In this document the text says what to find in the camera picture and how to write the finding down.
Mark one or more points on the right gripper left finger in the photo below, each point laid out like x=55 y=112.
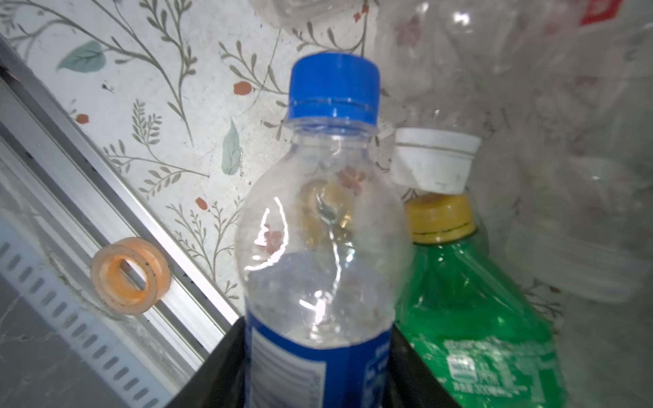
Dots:
x=220 y=381

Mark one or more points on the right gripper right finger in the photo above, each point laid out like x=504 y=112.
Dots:
x=410 y=383

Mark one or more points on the green sprite bottle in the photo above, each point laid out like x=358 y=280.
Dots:
x=468 y=321

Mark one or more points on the blue label clear bottle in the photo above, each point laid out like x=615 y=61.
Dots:
x=323 y=248

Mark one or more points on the red label clear bottle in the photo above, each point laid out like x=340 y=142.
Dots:
x=563 y=69

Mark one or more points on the roll of tape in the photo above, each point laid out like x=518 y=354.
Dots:
x=130 y=276

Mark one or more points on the white perforated cable tray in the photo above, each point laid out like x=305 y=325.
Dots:
x=110 y=362

